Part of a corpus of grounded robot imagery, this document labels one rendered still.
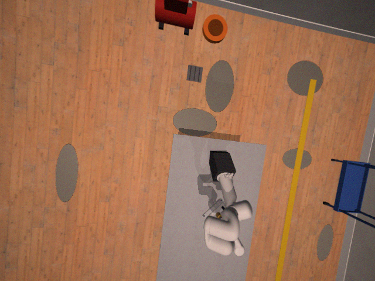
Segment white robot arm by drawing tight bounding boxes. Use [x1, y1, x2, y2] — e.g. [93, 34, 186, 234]
[204, 172, 252, 256]

